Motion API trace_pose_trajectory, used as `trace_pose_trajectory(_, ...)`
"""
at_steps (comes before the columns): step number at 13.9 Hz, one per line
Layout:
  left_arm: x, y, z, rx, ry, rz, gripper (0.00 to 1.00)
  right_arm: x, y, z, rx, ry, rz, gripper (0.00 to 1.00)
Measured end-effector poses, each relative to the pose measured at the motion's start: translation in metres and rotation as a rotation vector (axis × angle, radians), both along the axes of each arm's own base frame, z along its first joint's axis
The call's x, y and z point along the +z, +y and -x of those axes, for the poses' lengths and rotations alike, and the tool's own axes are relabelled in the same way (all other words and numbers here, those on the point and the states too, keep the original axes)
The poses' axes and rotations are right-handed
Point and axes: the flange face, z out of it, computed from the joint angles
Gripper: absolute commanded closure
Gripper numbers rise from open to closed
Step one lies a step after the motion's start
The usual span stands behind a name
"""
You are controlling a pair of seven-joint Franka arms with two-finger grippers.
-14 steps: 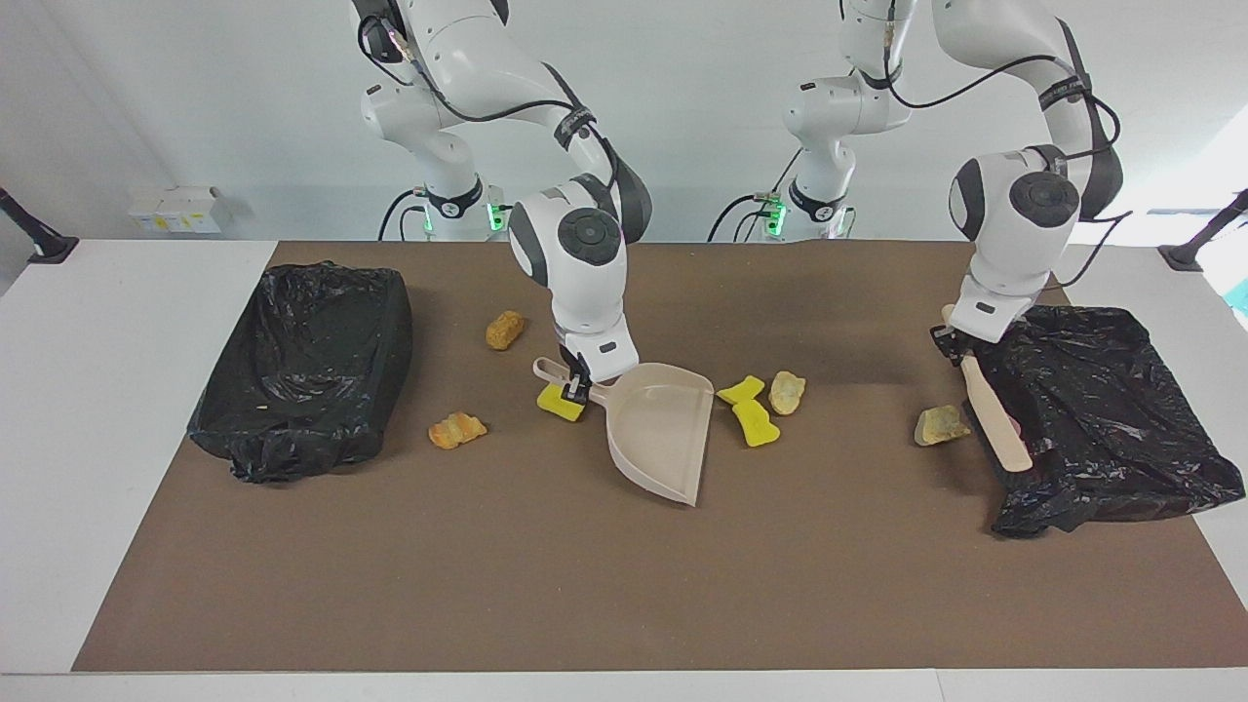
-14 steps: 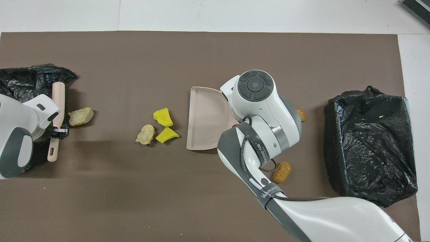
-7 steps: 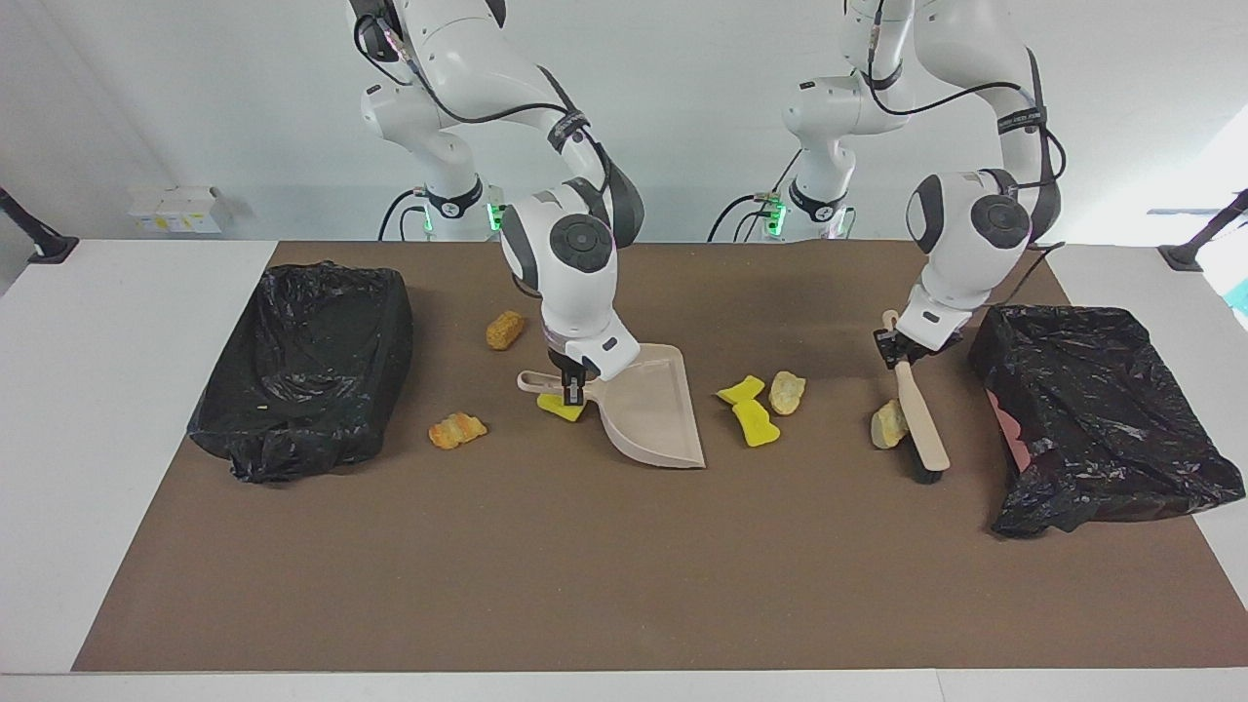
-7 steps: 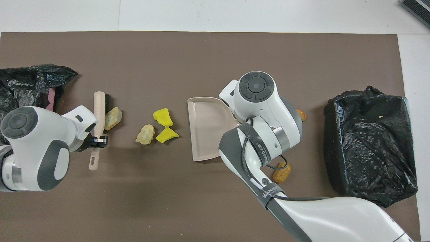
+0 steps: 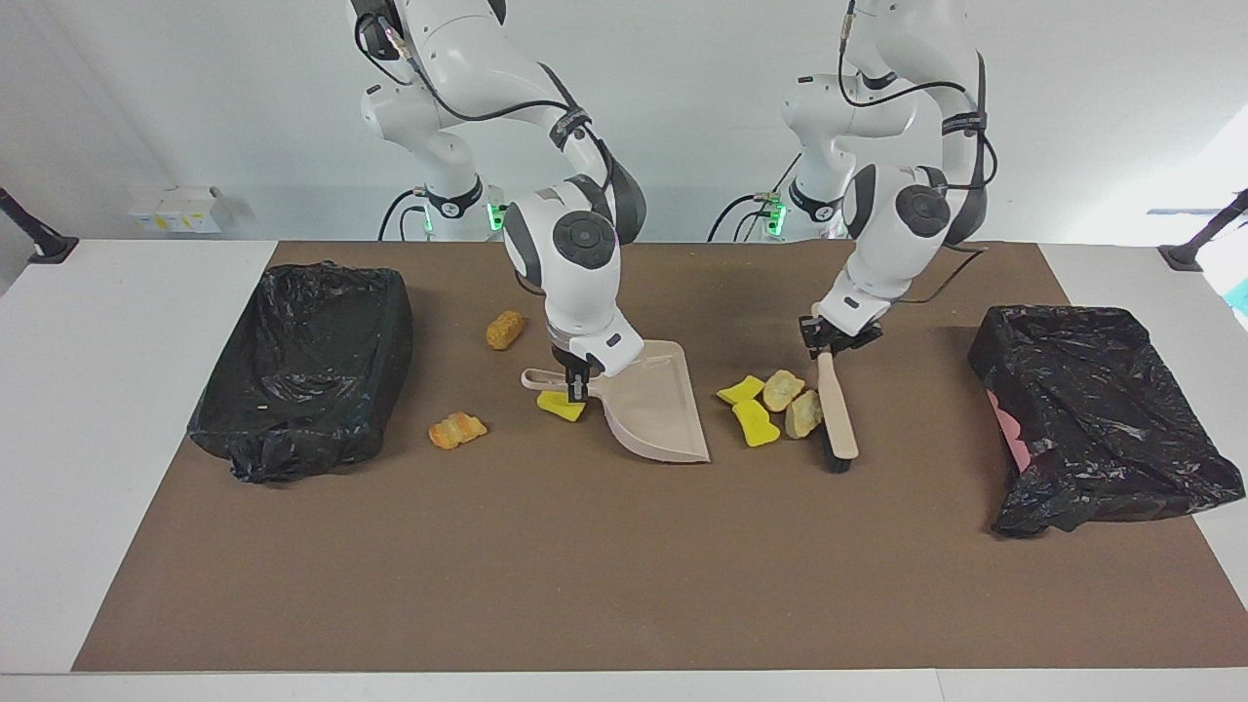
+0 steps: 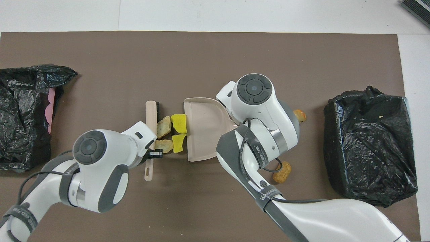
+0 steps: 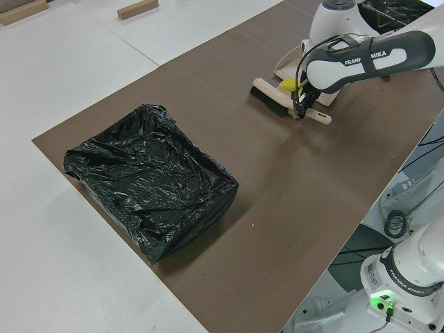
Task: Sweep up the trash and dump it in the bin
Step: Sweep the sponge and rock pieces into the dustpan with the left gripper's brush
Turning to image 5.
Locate beige plastic dustpan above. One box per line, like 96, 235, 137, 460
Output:
520, 339, 712, 464

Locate pink plastic bin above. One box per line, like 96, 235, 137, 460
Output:
985, 388, 1032, 476

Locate orange striped pastry piece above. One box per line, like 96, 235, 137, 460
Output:
429, 412, 488, 450

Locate black stand foot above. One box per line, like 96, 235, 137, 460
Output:
0, 187, 79, 264
1158, 190, 1248, 272

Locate chunky yellow sponge piece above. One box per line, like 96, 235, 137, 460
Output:
732, 399, 782, 449

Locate black base cable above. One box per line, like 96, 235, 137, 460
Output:
378, 188, 432, 243
707, 154, 802, 243

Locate black trash bag liner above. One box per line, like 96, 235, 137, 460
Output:
967, 304, 1246, 539

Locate wedge beige rock piece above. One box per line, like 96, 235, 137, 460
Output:
785, 389, 825, 440

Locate white wall socket box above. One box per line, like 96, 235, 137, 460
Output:
127, 187, 223, 235

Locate lumpy beige rock piece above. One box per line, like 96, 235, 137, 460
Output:
762, 369, 806, 412

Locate beige hand brush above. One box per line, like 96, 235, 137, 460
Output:
811, 304, 861, 475

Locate black bag lined bin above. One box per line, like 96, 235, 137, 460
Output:
187, 261, 414, 485

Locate brown table mat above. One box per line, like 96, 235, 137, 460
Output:
71, 241, 1248, 674

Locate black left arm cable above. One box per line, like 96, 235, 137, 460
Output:
838, 0, 1001, 305

